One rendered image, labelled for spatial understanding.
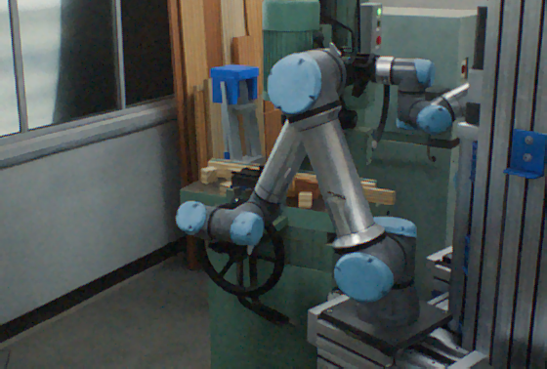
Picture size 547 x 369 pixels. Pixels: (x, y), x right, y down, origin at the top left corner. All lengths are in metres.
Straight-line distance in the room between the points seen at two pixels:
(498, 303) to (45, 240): 2.26
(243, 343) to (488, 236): 1.07
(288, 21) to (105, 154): 1.68
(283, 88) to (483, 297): 0.67
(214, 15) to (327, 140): 2.59
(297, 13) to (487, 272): 0.95
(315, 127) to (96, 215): 2.29
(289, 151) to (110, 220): 2.15
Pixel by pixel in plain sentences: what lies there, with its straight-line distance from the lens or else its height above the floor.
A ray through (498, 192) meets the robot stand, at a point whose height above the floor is 1.13.
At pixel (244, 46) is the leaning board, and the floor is 1.16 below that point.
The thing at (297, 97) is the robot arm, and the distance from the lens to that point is 1.46.
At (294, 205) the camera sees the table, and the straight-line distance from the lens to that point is 2.21.
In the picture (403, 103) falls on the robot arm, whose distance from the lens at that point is 2.00.
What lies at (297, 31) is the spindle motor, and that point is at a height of 1.41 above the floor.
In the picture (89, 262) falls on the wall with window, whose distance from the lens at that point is 3.69.
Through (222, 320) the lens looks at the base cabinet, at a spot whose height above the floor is 0.46.
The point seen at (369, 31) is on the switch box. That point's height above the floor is 1.39.
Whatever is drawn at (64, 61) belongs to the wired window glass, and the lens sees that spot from 3.49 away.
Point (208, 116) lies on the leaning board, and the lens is 3.74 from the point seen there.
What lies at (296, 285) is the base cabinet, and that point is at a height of 0.65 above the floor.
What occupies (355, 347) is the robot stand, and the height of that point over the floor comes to 0.74.
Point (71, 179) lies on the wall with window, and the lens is 3.50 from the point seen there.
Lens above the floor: 1.61
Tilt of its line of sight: 16 degrees down
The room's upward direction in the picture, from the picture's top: straight up
